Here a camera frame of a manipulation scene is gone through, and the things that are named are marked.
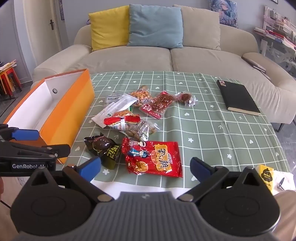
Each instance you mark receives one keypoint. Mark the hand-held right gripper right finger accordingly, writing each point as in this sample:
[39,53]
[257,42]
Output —
[199,167]

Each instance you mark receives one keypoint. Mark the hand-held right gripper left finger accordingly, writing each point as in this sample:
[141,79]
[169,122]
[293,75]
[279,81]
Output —
[90,168]

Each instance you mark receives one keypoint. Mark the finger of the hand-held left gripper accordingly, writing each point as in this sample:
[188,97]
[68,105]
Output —
[59,150]
[25,135]

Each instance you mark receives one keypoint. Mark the dark brown snack packet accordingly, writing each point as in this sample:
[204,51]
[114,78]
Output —
[101,147]

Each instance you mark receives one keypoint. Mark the orange cardboard box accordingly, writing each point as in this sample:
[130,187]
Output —
[67,120]

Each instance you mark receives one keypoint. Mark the large red snack packet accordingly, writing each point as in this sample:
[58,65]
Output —
[152,160]

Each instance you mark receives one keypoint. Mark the red striped snack packet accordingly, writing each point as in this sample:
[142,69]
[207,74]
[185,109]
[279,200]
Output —
[120,121]

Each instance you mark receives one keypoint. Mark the clear packet of brown snacks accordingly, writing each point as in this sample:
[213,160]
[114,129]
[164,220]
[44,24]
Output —
[138,129]

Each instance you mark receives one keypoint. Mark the long white snack packet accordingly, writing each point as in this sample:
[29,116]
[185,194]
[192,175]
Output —
[115,107]

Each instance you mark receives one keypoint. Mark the clear packet with brown ball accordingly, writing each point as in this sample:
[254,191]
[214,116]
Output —
[187,97]

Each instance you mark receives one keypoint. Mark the red dried meat packet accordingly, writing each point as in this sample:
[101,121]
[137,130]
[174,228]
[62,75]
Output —
[157,104]

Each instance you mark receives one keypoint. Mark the orange peanut snack packet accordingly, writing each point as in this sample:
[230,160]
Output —
[141,95]

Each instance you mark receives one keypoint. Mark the magazine on sofa arm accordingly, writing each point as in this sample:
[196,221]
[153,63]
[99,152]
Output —
[255,65]

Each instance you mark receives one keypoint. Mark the red stool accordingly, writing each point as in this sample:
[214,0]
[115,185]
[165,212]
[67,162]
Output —
[9,81]

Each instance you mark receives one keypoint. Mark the yellow tissue pack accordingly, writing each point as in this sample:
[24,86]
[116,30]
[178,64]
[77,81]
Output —
[265,177]

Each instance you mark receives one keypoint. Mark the papers on stool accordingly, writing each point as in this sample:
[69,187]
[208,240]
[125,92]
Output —
[8,66]

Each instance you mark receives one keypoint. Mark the small white label snack packet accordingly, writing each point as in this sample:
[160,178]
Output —
[113,97]

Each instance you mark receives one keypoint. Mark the black notebook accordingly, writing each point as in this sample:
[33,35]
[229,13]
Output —
[238,97]

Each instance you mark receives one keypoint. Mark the small metal tool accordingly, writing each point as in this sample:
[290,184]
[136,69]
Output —
[282,183]

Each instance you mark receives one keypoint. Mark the white cloth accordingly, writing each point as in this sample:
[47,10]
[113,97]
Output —
[289,178]

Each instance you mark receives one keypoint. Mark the white door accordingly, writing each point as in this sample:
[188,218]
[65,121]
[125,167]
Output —
[34,34]

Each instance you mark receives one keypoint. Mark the beige sofa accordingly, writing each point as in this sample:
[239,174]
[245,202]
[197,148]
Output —
[138,60]

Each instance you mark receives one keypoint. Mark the yellow pillow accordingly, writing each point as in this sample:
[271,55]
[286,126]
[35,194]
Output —
[108,27]

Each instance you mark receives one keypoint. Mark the beige pillow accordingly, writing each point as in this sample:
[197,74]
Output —
[201,27]

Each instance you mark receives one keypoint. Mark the white magazine rack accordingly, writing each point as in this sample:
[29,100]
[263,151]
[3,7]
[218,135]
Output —
[277,48]

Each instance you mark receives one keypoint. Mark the light blue pillow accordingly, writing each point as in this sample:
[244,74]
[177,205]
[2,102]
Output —
[155,25]

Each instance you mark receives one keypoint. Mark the pile of magazines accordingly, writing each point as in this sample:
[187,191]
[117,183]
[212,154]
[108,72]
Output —
[275,34]

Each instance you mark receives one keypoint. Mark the blue printed pillow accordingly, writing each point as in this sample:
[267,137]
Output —
[224,11]

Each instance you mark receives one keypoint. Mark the dark wall plate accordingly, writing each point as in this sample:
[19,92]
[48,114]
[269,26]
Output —
[61,9]

